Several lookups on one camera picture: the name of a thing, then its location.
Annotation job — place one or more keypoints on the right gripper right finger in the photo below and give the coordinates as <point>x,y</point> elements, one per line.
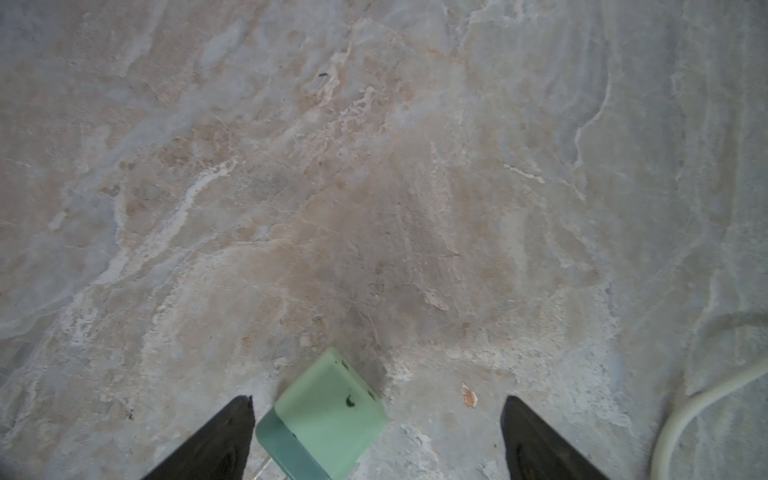
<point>534,450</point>

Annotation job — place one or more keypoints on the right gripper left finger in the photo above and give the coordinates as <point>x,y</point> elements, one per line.
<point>218,450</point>

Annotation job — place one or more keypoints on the green plug adapter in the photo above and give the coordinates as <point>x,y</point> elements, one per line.
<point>323,422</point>

